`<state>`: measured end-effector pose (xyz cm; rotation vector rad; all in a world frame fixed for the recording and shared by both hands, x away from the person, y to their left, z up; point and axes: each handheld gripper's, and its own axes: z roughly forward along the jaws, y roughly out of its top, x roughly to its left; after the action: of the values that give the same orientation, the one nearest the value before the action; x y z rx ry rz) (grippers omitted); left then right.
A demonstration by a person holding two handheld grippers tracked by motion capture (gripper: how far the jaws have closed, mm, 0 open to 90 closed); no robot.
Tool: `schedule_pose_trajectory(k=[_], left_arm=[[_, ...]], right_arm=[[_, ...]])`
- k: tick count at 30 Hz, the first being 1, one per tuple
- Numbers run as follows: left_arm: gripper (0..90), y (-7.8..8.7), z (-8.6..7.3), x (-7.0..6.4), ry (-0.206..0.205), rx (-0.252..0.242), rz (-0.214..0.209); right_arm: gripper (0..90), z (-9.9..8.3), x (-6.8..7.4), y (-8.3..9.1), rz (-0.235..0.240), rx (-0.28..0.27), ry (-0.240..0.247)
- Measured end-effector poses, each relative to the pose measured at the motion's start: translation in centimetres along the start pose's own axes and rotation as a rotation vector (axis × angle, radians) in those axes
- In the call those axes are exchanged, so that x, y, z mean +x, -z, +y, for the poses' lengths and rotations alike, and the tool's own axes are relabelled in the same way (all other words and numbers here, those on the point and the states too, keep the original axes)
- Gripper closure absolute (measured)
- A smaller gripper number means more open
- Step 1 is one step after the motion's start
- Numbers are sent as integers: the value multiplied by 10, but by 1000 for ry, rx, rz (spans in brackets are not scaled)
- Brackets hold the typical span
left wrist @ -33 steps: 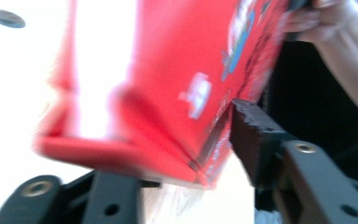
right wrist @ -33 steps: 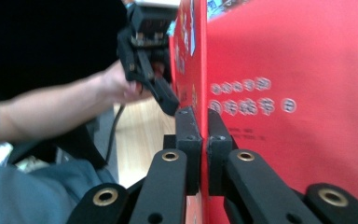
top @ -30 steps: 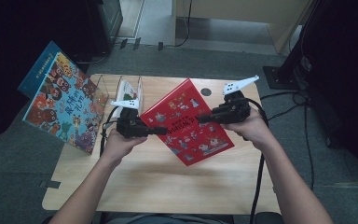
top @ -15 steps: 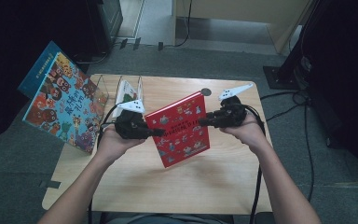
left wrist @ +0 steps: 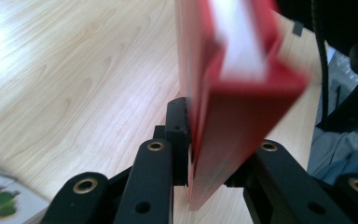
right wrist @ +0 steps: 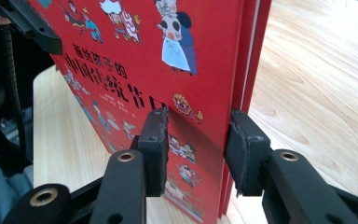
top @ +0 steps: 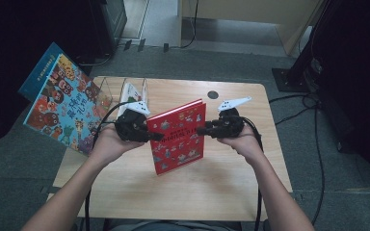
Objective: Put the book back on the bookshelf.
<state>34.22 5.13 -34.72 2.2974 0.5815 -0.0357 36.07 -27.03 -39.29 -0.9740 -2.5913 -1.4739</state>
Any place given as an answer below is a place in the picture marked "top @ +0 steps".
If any hand-held gripper cable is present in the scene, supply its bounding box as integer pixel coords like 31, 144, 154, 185
83, 101, 133, 231
242, 116, 265, 231

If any dark blue monster picture book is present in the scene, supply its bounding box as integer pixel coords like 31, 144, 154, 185
17, 41, 66, 102

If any black stand base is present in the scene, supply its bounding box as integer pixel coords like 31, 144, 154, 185
271, 66, 320, 94

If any person's left hand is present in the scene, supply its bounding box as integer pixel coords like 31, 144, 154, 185
91, 123, 145, 167

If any person's right hand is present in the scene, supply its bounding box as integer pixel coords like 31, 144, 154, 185
225, 126, 265, 165

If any light blue animals picture book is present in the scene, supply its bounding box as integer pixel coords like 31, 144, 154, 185
22, 53, 113, 157

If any black hanging cable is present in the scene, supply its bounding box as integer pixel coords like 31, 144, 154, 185
169, 0, 200, 50

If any beige wooden furniture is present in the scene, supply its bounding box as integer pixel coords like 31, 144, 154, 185
176, 0, 323, 56

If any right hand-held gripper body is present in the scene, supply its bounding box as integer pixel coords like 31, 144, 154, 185
217, 95, 252, 140

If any person's grey clothing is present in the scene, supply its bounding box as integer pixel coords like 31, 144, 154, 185
102, 218, 258, 231

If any clear acrylic book rack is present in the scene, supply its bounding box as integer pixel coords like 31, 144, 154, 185
97, 76, 149, 112

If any white caterpillar picture book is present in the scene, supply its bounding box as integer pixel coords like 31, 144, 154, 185
117, 82, 145, 118

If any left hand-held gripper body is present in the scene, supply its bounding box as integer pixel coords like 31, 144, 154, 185
114, 100, 151, 143

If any red picture book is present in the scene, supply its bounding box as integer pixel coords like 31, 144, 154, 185
145, 98, 208, 176

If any long black floor cable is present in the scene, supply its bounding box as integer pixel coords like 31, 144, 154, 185
305, 105, 326, 231

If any black cabinet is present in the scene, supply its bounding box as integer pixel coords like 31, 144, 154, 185
89, 0, 128, 58

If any left hand-held gripper cable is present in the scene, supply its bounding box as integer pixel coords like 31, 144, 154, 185
83, 101, 133, 231

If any dark curtain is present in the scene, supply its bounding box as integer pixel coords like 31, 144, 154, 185
310, 0, 370, 194
0, 0, 108, 152

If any right hand-held gripper cable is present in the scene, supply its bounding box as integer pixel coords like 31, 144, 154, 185
242, 116, 265, 231

